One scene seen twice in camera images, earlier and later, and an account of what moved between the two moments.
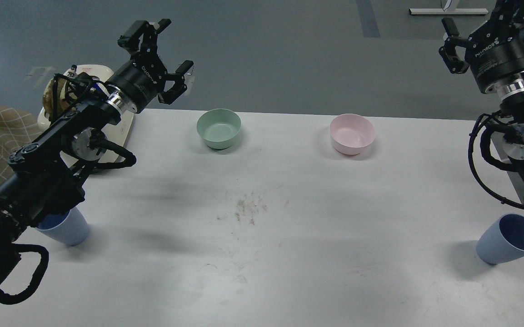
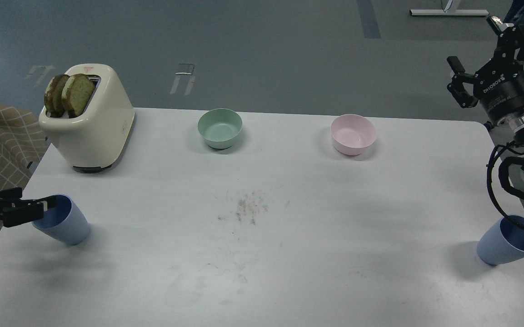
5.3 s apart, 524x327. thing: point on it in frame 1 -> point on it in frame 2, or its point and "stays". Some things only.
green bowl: (219, 127) stays
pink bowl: (350, 133) stays
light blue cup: (508, 236) stays
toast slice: (62, 104) -> (77, 91)
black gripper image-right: (498, 52) -> (507, 85)
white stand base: (447, 11) stays
